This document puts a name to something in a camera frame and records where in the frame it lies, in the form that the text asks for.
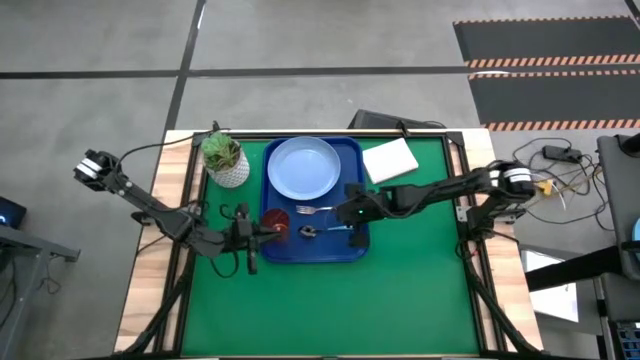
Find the grey side table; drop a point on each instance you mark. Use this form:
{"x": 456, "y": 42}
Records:
{"x": 30, "y": 245}

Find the grey cart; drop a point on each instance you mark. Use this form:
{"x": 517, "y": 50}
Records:
{"x": 620, "y": 200}

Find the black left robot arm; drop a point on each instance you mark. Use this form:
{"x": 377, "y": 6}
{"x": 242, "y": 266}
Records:
{"x": 150, "y": 205}

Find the succulent in white pot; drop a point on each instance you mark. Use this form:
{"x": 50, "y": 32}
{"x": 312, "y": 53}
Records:
{"x": 225, "y": 157}

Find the white paper sheet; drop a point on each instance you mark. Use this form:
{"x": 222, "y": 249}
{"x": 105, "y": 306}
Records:
{"x": 555, "y": 300}

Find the black monitor behind table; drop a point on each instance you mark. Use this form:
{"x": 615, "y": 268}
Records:
{"x": 375, "y": 120}

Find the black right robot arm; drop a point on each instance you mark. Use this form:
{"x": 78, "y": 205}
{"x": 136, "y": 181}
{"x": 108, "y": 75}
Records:
{"x": 435, "y": 190}

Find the silver metal bracket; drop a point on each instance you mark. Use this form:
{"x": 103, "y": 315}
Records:
{"x": 461, "y": 214}

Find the black power adapter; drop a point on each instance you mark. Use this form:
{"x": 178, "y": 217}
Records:
{"x": 562, "y": 153}

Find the black bar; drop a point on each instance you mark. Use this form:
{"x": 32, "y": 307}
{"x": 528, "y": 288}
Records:
{"x": 575, "y": 267}

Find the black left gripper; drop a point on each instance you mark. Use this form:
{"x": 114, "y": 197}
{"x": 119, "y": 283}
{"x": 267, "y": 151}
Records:
{"x": 240, "y": 237}

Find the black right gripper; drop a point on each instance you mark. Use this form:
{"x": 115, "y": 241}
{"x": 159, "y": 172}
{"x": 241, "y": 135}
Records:
{"x": 365, "y": 207}

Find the blue plastic tray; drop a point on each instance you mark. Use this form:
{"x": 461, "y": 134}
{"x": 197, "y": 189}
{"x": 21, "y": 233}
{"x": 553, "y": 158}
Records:
{"x": 320, "y": 250}

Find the black device with blue light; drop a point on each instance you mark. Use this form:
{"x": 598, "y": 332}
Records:
{"x": 10, "y": 212}

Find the green table mat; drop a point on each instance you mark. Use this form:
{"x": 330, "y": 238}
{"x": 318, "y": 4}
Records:
{"x": 350, "y": 325}

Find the light blue plate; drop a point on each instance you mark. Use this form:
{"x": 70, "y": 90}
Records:
{"x": 304, "y": 167}

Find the white folded napkin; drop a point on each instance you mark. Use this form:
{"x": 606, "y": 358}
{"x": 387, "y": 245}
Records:
{"x": 390, "y": 160}

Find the red translucent cup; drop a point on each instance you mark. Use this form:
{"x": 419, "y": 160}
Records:
{"x": 274, "y": 219}

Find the black floor mat orange stripes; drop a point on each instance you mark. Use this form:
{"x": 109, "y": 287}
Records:
{"x": 555, "y": 97}
{"x": 545, "y": 37}

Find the yellow connector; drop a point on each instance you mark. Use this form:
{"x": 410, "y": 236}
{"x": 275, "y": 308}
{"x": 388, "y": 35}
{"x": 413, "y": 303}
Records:
{"x": 546, "y": 187}

